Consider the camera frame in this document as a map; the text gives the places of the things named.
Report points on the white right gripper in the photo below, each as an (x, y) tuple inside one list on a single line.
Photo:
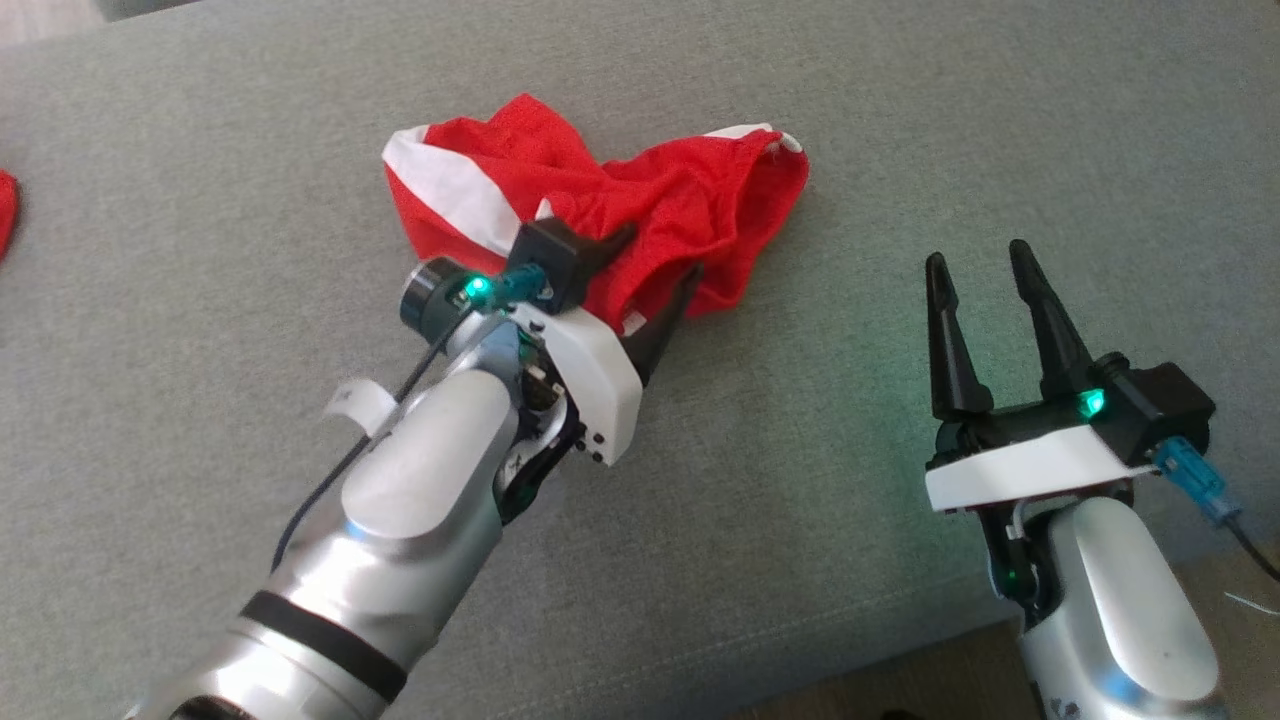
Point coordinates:
[(1030, 465)]

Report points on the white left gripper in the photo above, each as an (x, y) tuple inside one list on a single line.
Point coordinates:
[(600, 385)]

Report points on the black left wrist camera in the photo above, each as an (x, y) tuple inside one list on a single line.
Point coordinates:
[(550, 255)]

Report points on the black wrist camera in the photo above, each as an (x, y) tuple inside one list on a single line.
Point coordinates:
[(1160, 405), (550, 255)]

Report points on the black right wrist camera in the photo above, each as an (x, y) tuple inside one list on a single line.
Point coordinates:
[(1160, 405)]

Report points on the grey sofa seat cushion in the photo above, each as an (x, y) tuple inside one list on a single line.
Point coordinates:
[(200, 400)]

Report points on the red Bulls 23 jersey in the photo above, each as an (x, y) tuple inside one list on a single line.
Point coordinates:
[(6, 215)]

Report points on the red shorts white waistband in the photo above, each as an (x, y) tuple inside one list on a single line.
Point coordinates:
[(690, 200)]

